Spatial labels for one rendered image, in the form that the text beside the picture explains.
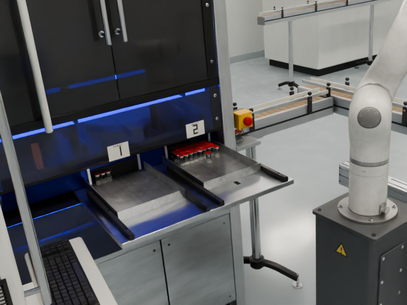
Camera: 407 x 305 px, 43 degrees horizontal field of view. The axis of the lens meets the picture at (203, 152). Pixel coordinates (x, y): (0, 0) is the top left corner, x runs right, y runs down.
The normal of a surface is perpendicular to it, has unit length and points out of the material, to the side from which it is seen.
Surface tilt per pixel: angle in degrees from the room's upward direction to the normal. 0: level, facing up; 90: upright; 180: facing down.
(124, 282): 90
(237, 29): 90
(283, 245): 0
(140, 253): 90
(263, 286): 0
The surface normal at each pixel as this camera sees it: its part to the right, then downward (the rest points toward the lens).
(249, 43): 0.52, 0.29
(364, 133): -0.29, 0.87
